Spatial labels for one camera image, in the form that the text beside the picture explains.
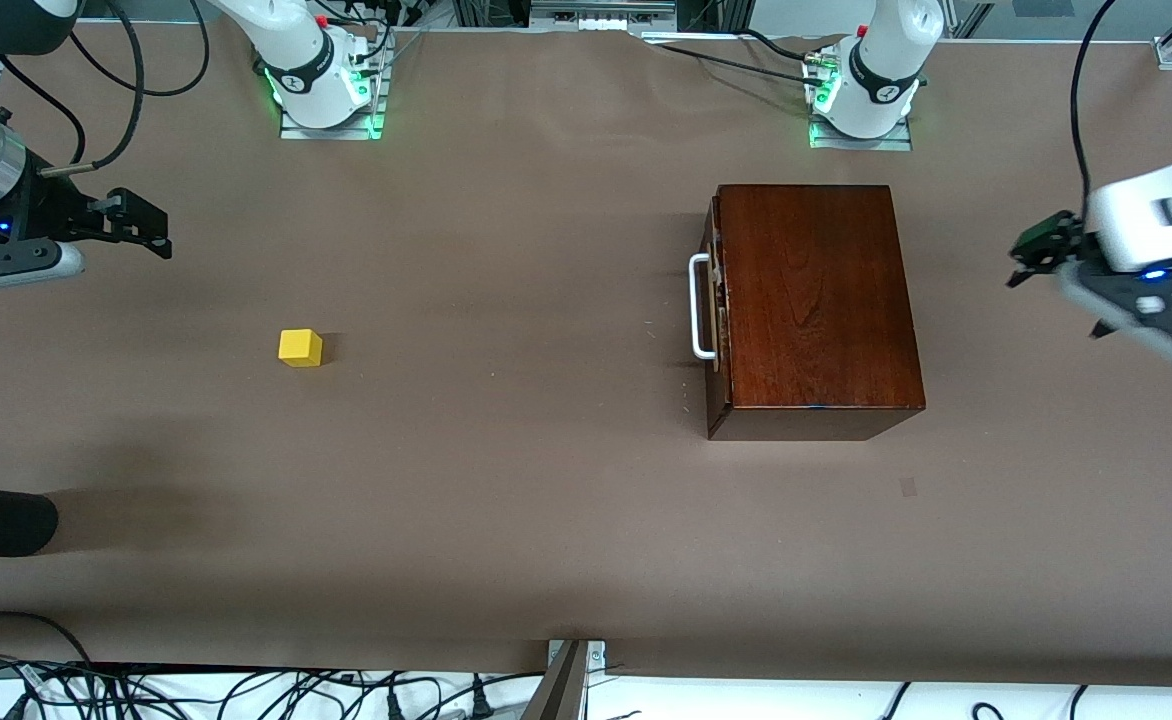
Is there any yellow cube block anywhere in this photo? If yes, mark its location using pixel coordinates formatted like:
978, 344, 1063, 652
278, 329, 324, 368

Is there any arched black cable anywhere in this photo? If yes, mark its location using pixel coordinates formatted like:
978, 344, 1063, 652
0, 610, 97, 669

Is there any wooden drawer with white handle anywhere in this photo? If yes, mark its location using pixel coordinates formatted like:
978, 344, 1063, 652
688, 215, 737, 376

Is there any aluminium frame rail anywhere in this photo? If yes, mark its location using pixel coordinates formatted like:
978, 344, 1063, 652
529, 0, 679, 33

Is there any black cable with brass plug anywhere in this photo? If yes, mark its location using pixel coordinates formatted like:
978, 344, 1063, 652
38, 0, 147, 179

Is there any looped black cable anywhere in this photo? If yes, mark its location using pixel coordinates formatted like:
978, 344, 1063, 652
66, 0, 212, 98

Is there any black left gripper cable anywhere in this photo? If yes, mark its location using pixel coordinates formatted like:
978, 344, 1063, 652
1069, 0, 1117, 221

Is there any metal table bracket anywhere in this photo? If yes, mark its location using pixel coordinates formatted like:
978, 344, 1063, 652
546, 640, 607, 691

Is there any short black base cable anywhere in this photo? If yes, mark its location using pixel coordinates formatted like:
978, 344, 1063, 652
734, 27, 822, 66

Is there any thin black cable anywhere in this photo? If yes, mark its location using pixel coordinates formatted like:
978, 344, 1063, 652
0, 52, 87, 166

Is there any dark metal beam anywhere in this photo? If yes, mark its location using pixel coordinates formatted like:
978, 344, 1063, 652
521, 640, 589, 720

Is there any dark wooden drawer box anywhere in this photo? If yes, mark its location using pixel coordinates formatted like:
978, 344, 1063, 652
703, 184, 927, 442

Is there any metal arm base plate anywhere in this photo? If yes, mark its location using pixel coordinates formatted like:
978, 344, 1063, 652
279, 60, 388, 141
808, 115, 914, 152

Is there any long black base cable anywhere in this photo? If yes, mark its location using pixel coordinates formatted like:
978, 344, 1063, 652
644, 38, 822, 91

